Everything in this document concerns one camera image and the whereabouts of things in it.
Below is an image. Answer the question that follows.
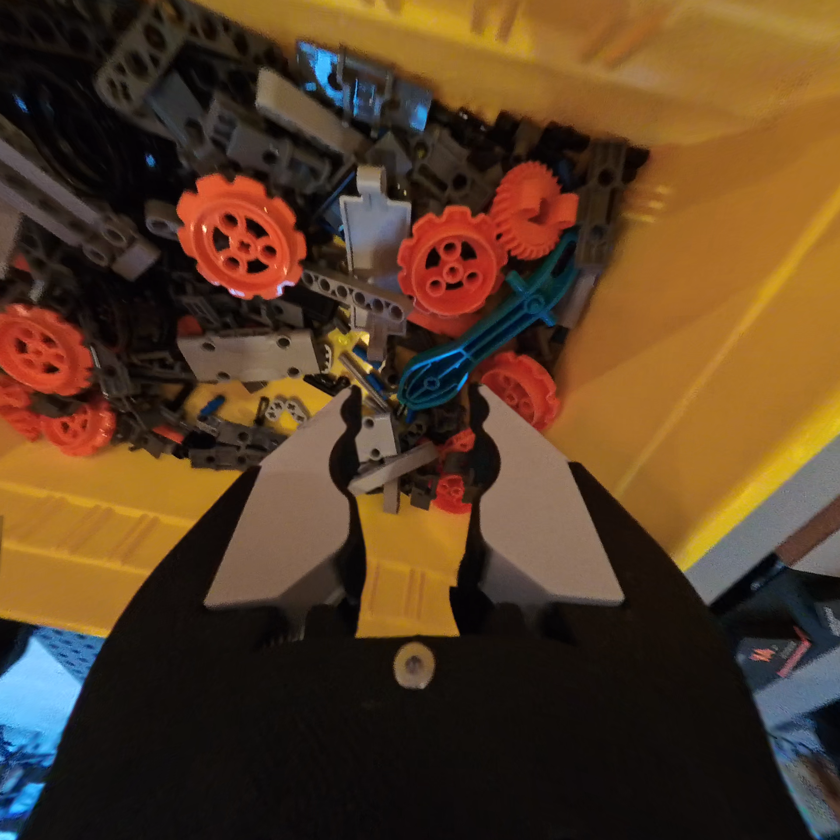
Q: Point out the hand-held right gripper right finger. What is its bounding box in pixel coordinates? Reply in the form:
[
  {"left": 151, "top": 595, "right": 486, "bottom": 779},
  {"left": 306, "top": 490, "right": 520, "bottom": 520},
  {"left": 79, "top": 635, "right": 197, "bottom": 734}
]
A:
[{"left": 458, "top": 385, "right": 624, "bottom": 634}]

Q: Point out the yellow plastic bin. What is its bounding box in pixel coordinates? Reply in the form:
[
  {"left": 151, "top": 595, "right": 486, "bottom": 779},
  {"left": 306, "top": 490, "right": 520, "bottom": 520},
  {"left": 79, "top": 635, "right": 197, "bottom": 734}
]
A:
[{"left": 0, "top": 0, "right": 840, "bottom": 644}]

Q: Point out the teal paddle piece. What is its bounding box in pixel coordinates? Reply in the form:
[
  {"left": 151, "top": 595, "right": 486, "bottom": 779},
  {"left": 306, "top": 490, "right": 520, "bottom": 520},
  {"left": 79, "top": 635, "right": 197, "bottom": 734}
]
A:
[{"left": 397, "top": 234, "right": 581, "bottom": 418}]

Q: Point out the long grey panel piece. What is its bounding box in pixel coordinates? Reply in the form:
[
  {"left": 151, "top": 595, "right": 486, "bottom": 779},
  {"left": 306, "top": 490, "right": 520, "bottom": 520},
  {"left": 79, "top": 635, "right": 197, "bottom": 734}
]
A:
[{"left": 178, "top": 329, "right": 329, "bottom": 384}]

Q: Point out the small black battery pack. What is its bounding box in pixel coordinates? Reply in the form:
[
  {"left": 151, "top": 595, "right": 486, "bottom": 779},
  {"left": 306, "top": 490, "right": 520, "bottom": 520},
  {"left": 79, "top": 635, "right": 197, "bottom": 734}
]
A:
[{"left": 733, "top": 628, "right": 821, "bottom": 683}]

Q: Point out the light grey curved panel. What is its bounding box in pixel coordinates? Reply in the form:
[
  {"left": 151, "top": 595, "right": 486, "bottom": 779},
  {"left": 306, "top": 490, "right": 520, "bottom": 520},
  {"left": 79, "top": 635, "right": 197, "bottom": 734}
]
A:
[{"left": 339, "top": 164, "right": 410, "bottom": 362}]

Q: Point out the pile of building block parts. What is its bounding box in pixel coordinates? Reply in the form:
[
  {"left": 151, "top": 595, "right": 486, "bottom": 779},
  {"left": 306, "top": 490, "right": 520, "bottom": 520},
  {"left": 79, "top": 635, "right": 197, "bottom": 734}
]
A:
[{"left": 0, "top": 0, "right": 651, "bottom": 515}]

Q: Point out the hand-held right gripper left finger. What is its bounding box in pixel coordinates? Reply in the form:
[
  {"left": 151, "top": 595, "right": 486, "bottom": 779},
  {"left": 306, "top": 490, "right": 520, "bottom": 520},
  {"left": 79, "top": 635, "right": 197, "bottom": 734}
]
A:
[{"left": 204, "top": 388, "right": 366, "bottom": 634}]

